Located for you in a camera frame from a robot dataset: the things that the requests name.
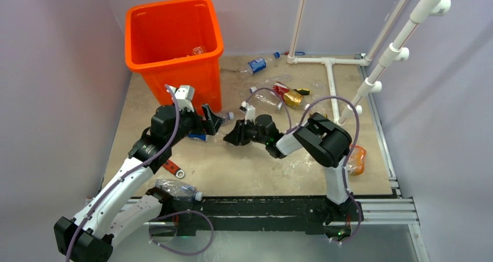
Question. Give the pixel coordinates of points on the Pepsi label clear bottle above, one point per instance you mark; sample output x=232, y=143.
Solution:
x=199, y=137

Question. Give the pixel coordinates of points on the red gold snack wrapper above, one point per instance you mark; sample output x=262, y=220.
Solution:
x=290, y=97

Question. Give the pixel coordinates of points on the aluminium frame rail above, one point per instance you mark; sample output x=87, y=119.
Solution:
x=394, y=209

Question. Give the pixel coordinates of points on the large clear bottle white cap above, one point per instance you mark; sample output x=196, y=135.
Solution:
x=270, y=100

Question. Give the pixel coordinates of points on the yellow black screwdriver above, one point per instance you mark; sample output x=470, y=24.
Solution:
x=304, y=92

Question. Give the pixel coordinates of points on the crushed bottle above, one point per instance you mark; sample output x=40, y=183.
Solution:
x=180, y=190

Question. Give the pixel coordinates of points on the red handle adjustable wrench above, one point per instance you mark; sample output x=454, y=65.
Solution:
x=174, y=169

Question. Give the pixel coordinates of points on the blue label bottle far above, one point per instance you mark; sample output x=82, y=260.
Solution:
x=260, y=63

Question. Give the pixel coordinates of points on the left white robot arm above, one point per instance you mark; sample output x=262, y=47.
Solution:
x=93, y=233

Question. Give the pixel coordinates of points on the orange plastic bin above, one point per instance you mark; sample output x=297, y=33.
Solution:
x=159, y=38

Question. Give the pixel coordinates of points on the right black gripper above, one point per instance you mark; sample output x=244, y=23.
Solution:
x=239, y=133

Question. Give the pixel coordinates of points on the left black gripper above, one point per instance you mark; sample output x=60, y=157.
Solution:
x=213, y=121

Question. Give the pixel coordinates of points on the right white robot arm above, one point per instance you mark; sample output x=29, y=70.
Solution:
x=327, y=143

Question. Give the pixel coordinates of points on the orange drink bottle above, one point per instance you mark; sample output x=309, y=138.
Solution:
x=356, y=163

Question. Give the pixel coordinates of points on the red cap small bottle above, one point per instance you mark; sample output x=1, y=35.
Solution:
x=199, y=50

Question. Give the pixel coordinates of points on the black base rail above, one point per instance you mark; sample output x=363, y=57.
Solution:
x=312, y=215

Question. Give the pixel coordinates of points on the small clear bottle white cap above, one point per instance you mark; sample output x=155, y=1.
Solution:
x=225, y=116

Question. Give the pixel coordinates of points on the white PVC pipe frame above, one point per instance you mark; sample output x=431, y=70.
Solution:
x=340, y=27

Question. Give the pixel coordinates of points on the white PVC diagonal pole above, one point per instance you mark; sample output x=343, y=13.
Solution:
x=396, y=51

